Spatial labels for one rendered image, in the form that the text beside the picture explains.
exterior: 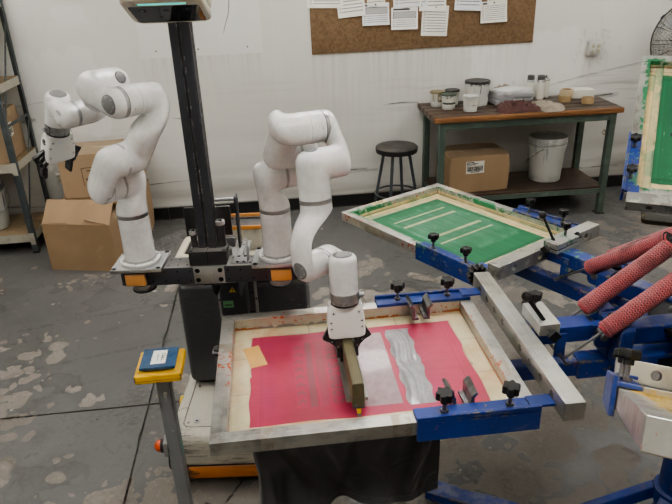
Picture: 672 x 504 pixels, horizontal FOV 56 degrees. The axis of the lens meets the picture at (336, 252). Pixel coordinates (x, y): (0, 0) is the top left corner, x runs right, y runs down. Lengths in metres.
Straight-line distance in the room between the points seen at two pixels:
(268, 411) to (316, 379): 0.17
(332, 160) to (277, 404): 0.64
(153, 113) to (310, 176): 0.51
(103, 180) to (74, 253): 3.06
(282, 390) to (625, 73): 4.95
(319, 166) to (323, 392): 0.59
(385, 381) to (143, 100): 0.99
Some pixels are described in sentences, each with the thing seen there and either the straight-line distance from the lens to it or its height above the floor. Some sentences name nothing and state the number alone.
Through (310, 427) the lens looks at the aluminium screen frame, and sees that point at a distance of 1.53.
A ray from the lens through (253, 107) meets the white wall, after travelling 5.35.
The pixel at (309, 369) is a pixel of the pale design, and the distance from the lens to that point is 1.78.
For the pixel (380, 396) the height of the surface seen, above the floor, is 0.95.
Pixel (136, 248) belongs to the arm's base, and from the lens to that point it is 2.04.
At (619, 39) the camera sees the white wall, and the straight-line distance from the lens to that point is 6.05.
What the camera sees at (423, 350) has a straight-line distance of 1.85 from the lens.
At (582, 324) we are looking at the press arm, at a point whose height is 1.04.
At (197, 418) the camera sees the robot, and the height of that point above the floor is 0.28.
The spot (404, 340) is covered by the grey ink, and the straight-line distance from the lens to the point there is 1.88.
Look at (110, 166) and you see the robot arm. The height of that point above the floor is 1.49.
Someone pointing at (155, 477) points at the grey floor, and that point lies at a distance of 2.97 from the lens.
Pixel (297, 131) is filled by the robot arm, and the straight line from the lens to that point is 1.62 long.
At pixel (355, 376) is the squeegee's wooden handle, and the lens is 1.58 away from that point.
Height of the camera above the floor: 1.98
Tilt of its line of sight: 25 degrees down
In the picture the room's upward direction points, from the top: 2 degrees counter-clockwise
